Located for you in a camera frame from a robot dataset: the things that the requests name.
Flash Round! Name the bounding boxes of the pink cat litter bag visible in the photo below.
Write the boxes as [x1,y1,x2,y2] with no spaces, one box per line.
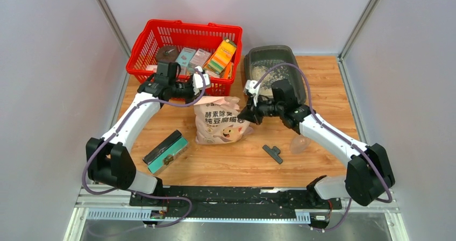
[193,96,253,145]

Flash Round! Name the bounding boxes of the teal and black box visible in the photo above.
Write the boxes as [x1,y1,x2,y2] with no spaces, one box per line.
[142,130,189,175]

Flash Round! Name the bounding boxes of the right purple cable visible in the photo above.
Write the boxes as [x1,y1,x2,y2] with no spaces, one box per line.
[253,62,393,232]

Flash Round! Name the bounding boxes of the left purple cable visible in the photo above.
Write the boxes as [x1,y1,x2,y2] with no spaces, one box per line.
[81,71,208,229]

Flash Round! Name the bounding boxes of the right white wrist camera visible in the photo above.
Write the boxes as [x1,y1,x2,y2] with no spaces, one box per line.
[244,80,261,106]

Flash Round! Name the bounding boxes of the red plastic shopping basket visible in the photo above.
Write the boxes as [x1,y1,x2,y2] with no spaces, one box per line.
[126,19,243,96]

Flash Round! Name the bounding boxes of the clear plastic scoop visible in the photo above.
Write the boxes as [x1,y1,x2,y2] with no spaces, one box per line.
[289,135,311,154]

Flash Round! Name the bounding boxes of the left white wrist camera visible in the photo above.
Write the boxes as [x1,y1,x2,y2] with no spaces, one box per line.
[193,66,211,95]

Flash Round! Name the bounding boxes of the dark grey litter box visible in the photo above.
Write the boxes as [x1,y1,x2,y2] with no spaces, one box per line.
[243,45,307,103]

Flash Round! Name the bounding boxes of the grey pink small box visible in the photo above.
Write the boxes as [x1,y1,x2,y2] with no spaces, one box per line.
[188,48,212,71]

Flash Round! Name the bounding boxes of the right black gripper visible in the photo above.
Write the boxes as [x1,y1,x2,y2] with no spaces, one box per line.
[238,92,284,125]

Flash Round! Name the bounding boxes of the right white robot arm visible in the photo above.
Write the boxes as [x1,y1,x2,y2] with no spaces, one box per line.
[238,79,395,208]

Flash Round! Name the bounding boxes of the black bag clip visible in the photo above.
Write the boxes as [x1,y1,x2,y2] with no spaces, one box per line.
[262,145,283,165]

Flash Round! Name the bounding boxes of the purple cable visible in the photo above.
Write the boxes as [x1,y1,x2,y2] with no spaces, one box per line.
[81,71,208,229]
[253,62,393,232]

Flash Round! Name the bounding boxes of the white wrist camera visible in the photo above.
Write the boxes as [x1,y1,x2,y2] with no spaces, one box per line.
[244,80,261,106]
[193,66,211,95]

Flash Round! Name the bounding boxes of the brown round object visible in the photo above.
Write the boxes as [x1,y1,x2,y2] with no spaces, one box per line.
[155,46,180,62]

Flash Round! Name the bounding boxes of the white pink packet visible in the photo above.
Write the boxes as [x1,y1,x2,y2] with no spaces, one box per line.
[146,65,158,72]

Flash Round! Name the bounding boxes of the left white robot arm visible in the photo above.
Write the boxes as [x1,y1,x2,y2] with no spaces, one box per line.
[82,62,210,206]

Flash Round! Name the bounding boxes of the teal small box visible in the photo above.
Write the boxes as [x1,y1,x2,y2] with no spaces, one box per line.
[175,47,196,68]

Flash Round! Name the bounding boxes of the yellow orange carton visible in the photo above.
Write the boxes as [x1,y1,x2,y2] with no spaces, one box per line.
[204,38,237,75]

